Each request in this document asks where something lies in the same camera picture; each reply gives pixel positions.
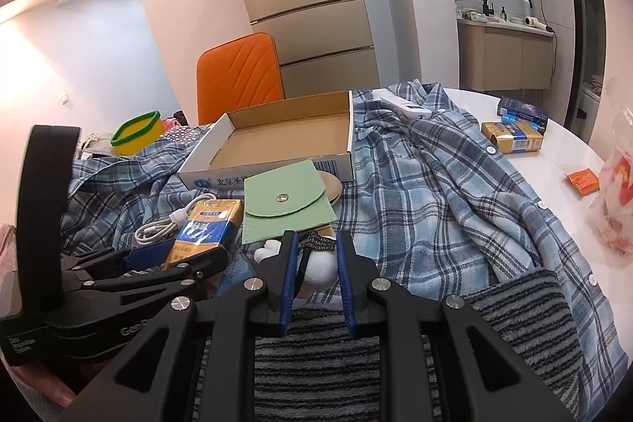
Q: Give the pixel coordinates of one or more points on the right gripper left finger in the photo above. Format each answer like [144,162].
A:
[279,273]

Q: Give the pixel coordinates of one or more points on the patterned fabric pouch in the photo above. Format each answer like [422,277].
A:
[185,135]

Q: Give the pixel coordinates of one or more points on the blue plaid shirt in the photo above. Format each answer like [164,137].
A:
[441,213]

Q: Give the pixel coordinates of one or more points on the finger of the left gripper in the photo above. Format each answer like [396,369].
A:
[197,270]
[120,260]

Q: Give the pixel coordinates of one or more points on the clear plastic bag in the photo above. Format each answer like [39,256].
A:
[610,214]

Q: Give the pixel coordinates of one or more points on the orange sachet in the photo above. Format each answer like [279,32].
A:
[584,181]

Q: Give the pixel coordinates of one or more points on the yellow blue cigarette pack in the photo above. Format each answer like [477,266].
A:
[212,225]

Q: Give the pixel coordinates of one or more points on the yellow bin green rim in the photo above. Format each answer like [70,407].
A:
[137,133]

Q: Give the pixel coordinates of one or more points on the orange chair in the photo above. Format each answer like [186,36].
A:
[238,74]

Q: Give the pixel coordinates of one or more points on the yellow cigarette pack on table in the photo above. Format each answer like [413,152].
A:
[516,137]

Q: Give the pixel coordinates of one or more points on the open cardboard box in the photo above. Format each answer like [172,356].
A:
[253,140]

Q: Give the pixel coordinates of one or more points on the green leather snap pouch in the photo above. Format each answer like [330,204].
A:
[291,197]

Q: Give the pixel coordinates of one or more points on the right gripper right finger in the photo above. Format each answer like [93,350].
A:
[356,272]

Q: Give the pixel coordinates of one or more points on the bathroom vanity cabinet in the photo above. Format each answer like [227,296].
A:
[504,57]

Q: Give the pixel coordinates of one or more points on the white hair dryer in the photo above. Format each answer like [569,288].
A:
[533,22]

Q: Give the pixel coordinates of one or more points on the dark blue box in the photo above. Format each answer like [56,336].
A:
[512,111]

